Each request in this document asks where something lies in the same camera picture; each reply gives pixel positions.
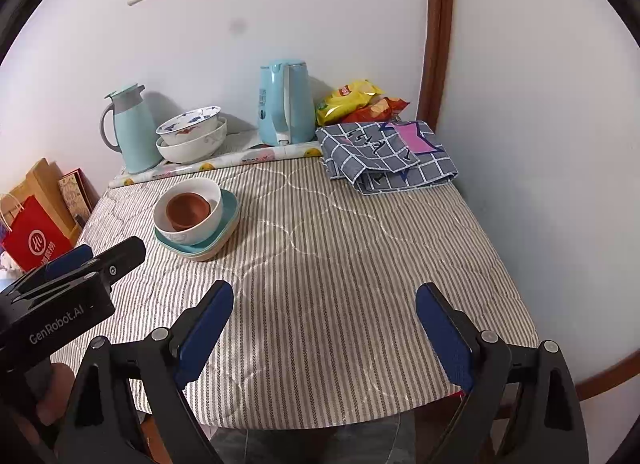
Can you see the light blue thermos jug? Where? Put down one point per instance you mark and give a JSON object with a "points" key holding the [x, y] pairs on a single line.
{"points": [[134, 129]]}

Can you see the brown wooden bowl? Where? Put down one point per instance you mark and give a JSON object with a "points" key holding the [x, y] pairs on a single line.
{"points": [[186, 210]]}

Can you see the blue square plate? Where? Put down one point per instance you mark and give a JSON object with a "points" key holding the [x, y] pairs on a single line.
{"points": [[195, 218]]}

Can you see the patterned gift box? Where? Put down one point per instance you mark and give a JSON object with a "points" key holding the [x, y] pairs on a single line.
{"points": [[76, 197]]}

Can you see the green square plate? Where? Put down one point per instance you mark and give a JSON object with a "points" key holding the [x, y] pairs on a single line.
{"points": [[209, 248]]}

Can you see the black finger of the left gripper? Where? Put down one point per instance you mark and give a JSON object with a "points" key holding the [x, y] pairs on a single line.
{"points": [[119, 260]]}

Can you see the white bowl red blue pattern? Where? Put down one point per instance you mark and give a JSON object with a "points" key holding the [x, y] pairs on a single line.
{"points": [[189, 125]]}

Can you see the red paper bag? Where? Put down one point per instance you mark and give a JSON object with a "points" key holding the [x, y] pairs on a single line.
{"points": [[33, 239]]}

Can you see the brown wooden door frame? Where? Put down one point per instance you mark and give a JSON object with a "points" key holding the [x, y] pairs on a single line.
{"points": [[435, 61]]}

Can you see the yellow chips bag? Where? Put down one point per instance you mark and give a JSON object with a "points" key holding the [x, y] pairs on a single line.
{"points": [[345, 100]]}

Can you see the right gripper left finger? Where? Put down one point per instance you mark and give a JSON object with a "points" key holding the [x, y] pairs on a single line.
{"points": [[101, 423]]}

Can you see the brown paper bag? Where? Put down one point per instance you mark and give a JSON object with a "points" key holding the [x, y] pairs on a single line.
{"points": [[41, 181]]}

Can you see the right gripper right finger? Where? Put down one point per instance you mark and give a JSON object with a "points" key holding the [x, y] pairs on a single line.
{"points": [[546, 424]]}

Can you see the grey checked folded cloth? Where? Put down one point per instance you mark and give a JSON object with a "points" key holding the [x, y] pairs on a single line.
{"points": [[385, 157]]}

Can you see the white bowl grey swirl pattern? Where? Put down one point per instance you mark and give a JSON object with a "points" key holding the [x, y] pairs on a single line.
{"points": [[197, 149]]}

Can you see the white ceramic bowl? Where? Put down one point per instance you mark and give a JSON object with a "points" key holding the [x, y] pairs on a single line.
{"points": [[209, 190]]}

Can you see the red chips bag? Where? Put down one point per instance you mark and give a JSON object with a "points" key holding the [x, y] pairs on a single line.
{"points": [[383, 110]]}

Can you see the person's left hand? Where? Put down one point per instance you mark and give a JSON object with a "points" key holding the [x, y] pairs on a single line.
{"points": [[53, 405]]}

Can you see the striped quilted table cover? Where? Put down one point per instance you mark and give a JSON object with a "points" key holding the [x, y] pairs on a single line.
{"points": [[323, 330]]}

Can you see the light blue electric kettle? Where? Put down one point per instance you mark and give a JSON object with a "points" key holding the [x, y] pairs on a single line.
{"points": [[286, 113]]}

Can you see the fruit pattern rolled tablecloth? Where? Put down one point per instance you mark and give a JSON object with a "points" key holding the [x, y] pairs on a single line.
{"points": [[246, 157]]}

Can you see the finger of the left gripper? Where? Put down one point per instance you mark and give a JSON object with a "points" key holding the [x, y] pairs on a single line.
{"points": [[68, 262]]}

